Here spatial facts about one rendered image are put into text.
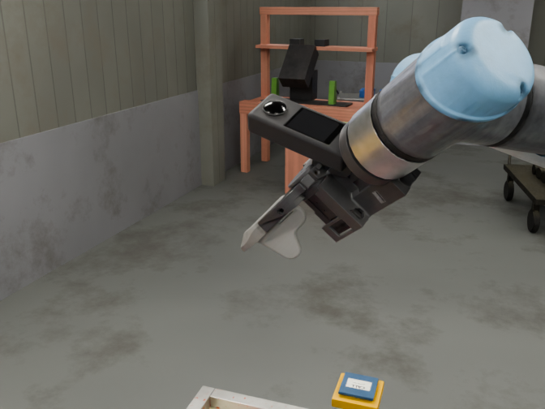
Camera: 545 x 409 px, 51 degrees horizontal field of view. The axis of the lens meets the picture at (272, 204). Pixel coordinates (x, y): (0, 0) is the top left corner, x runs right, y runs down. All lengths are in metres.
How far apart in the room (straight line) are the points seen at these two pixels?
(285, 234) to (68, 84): 4.32
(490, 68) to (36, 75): 4.32
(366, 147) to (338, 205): 0.09
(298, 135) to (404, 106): 0.13
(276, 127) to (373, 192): 0.11
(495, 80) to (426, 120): 0.06
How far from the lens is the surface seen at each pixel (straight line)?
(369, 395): 1.72
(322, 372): 3.47
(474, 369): 3.68
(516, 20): 9.37
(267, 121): 0.58
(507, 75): 0.45
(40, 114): 4.67
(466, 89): 0.44
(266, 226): 0.62
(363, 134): 0.51
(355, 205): 0.59
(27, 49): 4.58
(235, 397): 1.66
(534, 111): 0.51
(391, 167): 0.52
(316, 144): 0.56
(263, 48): 7.42
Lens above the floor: 2.01
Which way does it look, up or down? 19 degrees down
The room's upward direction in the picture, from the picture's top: straight up
